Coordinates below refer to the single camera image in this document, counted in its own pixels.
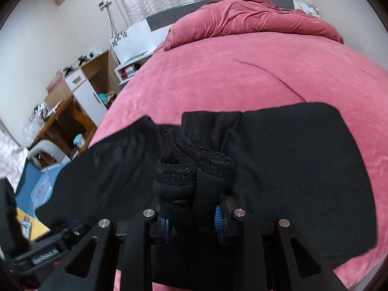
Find white chair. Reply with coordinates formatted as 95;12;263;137
27;140;72;169

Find yellow box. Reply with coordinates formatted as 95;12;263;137
16;208;50;240

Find floral cloth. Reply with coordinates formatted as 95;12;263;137
0;124;28;188

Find white nightstand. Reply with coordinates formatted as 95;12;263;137
114;53;152;85

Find wooden desk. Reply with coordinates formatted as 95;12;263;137
26;97;100;158

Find pink bed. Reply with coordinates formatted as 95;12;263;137
88;35;388;291

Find grey and white headboard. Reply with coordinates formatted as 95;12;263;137
110;0;321;58

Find red duvet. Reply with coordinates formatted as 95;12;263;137
163;0;344;51

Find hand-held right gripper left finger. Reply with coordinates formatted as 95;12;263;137
38;209;173;291

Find wooden cabinet with white doors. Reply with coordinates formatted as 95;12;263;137
45;50;122;128

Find blue storage box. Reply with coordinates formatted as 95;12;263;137
15;161;73;219

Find black embroidered pants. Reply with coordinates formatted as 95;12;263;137
35;102;381;290

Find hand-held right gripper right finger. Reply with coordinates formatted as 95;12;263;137
214;198;344;291

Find pink bag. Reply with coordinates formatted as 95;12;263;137
47;70;65;90

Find clutter of small desk items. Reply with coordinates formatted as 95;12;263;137
30;103;61;119

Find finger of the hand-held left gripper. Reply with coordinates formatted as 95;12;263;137
59;222;98;242

